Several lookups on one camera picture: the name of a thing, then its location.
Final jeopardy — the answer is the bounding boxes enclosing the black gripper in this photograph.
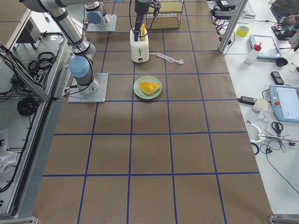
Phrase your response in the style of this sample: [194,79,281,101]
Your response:
[134,0,150,41]

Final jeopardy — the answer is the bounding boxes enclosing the white two-slot toaster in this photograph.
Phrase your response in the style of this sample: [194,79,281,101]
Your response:
[130,30,149,63]

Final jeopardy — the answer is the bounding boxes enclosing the toast slice in toaster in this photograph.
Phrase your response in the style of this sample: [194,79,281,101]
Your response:
[140,23,147,41]

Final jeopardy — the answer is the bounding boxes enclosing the golden triangular bread pastry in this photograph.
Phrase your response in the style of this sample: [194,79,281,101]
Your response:
[139,82,160,95]

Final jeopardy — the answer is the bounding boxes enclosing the light green plate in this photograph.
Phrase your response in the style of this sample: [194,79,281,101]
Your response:
[133,76,162,99]

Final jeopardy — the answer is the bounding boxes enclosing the yellow tape roll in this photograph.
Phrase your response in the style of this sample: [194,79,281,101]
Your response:
[236,25,250,37]

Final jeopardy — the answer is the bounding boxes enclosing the white bottle red cap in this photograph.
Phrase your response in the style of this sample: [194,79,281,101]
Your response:
[244,42,261,65]

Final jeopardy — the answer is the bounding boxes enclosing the blue teach pendant far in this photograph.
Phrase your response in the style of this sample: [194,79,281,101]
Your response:
[249,35,282,60]

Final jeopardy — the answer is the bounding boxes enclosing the blue teach pendant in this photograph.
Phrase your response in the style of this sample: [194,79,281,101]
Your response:
[249,35,282,60]
[269,84,299,123]

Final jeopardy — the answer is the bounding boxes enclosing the black power adapter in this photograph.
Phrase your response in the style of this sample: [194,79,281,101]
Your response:
[237,96,257,105]

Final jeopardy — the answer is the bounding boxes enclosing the white paper cup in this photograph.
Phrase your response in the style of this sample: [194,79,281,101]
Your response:
[251,99,268,113]

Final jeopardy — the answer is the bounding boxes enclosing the black remote phone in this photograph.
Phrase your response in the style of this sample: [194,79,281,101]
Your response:
[271,71,284,85]

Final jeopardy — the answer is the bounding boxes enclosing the blue teach pendant near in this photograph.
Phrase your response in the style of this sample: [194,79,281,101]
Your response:
[269,84,299,123]

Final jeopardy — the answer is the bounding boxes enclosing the black scissors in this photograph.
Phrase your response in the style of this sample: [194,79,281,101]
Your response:
[271,121,284,137]

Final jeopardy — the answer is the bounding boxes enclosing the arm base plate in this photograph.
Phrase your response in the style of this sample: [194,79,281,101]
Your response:
[67,73,108,103]
[87,13,117,32]

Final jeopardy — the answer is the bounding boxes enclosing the wire basket with wooden shelves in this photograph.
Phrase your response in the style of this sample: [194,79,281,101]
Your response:
[146,0,184,29]

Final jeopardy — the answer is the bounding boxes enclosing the white toaster power cable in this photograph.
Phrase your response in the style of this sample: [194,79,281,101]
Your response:
[149,52,185,66]

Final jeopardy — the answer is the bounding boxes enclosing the aluminium frame post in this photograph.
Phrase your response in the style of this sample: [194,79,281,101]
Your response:
[218,0,247,53]

